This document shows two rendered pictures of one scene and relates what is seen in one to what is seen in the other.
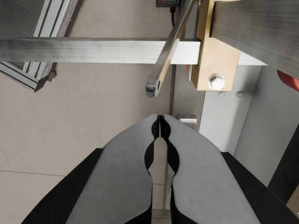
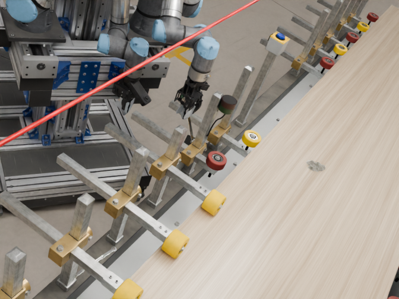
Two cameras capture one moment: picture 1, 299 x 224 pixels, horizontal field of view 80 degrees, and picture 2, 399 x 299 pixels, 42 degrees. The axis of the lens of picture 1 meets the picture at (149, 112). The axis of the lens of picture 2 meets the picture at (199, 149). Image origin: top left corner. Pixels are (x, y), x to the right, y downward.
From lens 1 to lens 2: 2.02 m
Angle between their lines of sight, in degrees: 78
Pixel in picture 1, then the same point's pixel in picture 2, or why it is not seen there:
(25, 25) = (46, 167)
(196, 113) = (162, 203)
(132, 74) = not seen: hidden behind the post
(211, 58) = (190, 148)
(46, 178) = not seen: outside the picture
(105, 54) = (162, 131)
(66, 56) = (151, 124)
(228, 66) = (193, 152)
